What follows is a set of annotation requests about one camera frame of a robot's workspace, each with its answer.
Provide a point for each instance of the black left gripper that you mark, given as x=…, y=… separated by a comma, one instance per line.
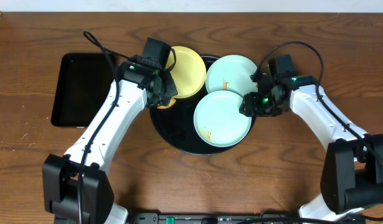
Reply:
x=169, y=91

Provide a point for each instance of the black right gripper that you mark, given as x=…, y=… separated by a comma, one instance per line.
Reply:
x=251, y=101

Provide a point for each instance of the orange green scrub sponge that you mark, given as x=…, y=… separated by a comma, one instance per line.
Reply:
x=167, y=104

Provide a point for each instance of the yellow plate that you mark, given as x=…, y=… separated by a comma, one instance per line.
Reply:
x=189, y=72

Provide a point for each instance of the mint green plate with streak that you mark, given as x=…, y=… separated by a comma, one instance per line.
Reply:
x=232, y=73

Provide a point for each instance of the mint green plate front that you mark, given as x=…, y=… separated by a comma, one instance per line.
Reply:
x=217, y=119

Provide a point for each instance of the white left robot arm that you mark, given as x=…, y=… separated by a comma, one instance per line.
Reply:
x=76, y=186

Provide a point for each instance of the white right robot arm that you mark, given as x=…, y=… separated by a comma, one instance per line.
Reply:
x=352, y=176

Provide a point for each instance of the round black tray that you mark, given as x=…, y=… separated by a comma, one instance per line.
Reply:
x=176, y=126

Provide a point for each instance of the rectangular black tray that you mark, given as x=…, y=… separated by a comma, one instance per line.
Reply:
x=82, y=87

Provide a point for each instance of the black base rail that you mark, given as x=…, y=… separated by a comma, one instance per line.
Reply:
x=155, y=218

